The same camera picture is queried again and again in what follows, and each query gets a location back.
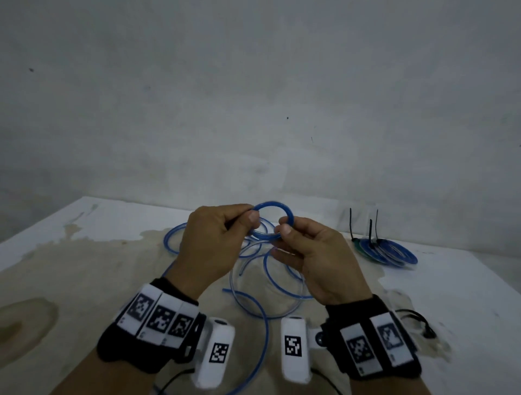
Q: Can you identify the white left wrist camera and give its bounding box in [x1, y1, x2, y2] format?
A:
[190, 317, 237, 391]

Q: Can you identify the bundle of black cable ties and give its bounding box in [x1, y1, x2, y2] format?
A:
[393, 309, 437, 340]

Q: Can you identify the person's left hand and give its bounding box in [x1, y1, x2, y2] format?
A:
[164, 203, 262, 300]

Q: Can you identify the black right camera cord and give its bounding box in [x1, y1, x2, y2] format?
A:
[310, 367, 345, 395]

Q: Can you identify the solid blue cable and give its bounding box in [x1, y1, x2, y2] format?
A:
[360, 240, 410, 268]

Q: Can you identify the black right wristband with markers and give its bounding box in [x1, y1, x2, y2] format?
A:
[320, 294, 422, 380]

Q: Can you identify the black left wristband with markers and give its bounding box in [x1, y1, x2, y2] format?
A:
[96, 277, 207, 375]

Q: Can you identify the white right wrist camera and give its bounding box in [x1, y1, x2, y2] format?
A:
[279, 316, 327, 385]

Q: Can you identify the black wristband with markers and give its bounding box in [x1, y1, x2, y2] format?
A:
[96, 277, 207, 375]
[320, 294, 422, 380]

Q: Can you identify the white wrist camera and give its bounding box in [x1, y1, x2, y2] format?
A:
[190, 317, 237, 391]
[279, 316, 327, 385]

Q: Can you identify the black left camera cord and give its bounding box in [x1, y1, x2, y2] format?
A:
[154, 367, 196, 395]

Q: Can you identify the black camera cord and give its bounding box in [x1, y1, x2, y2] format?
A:
[310, 367, 345, 395]
[154, 367, 196, 395]

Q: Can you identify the person's right hand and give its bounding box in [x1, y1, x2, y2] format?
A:
[269, 215, 373, 307]

